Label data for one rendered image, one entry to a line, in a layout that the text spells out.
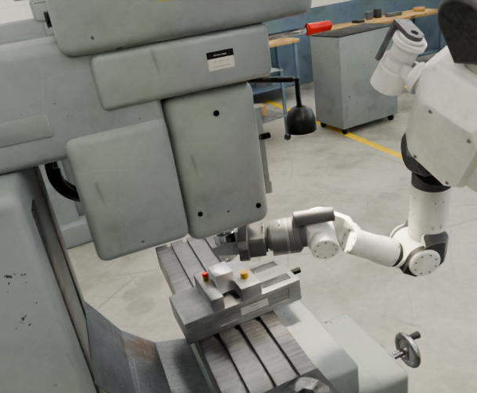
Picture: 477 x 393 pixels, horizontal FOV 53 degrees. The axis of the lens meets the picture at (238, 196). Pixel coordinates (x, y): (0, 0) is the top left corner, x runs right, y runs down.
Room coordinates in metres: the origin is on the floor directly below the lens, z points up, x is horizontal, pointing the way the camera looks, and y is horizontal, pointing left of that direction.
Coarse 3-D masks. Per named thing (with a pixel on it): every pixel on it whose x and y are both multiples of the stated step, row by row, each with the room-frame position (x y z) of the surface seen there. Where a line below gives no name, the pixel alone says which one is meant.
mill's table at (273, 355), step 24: (192, 240) 1.58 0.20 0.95; (168, 264) 1.43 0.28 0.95; (192, 264) 1.41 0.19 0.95; (216, 336) 1.04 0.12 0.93; (240, 336) 1.03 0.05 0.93; (264, 336) 0.99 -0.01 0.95; (288, 336) 0.98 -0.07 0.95; (216, 360) 0.93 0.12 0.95; (240, 360) 0.92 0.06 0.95; (264, 360) 0.91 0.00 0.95; (288, 360) 0.91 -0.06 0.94; (216, 384) 0.88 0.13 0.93; (240, 384) 0.86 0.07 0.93; (264, 384) 0.83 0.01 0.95
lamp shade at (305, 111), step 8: (288, 112) 1.11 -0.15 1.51; (296, 112) 1.09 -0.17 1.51; (304, 112) 1.08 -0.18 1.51; (312, 112) 1.10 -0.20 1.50; (288, 120) 1.10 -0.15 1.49; (296, 120) 1.08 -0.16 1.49; (304, 120) 1.08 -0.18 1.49; (312, 120) 1.08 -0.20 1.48; (288, 128) 1.10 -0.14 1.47; (296, 128) 1.08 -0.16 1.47; (304, 128) 1.08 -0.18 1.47; (312, 128) 1.08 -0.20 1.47
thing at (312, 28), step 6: (306, 24) 0.98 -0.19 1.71; (312, 24) 0.98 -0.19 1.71; (318, 24) 0.98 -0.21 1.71; (324, 24) 0.98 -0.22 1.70; (330, 24) 0.99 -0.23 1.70; (288, 30) 0.97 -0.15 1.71; (294, 30) 0.97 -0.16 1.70; (300, 30) 0.97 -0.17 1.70; (306, 30) 0.97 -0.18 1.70; (312, 30) 0.97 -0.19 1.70; (318, 30) 0.98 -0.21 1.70; (324, 30) 0.98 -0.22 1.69; (270, 36) 0.95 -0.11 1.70; (276, 36) 0.95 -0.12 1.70; (282, 36) 0.96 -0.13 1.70; (288, 36) 0.96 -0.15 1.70
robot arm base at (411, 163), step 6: (402, 138) 1.02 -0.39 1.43; (402, 144) 1.02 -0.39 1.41; (402, 150) 1.02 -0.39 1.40; (408, 150) 0.99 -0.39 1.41; (402, 156) 1.02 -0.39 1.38; (408, 156) 0.99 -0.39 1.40; (408, 162) 0.99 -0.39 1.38; (414, 162) 0.96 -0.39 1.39; (408, 168) 0.99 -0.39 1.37; (414, 168) 0.96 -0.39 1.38; (420, 168) 0.93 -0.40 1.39; (420, 174) 0.93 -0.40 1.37; (426, 174) 0.92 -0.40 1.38
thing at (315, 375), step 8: (304, 376) 0.66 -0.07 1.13; (312, 376) 0.65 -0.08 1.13; (320, 376) 0.65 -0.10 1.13; (288, 384) 0.63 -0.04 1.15; (296, 384) 0.63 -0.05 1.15; (304, 384) 0.62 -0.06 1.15; (312, 384) 0.62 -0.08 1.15; (320, 384) 0.62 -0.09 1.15; (328, 384) 0.63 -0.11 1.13; (264, 392) 0.63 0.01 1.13; (272, 392) 0.63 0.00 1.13; (280, 392) 0.63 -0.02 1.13; (288, 392) 0.61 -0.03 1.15; (296, 392) 0.61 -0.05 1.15; (304, 392) 0.62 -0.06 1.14; (312, 392) 0.61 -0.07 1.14; (320, 392) 0.60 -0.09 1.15; (328, 392) 0.60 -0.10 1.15; (336, 392) 0.61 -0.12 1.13
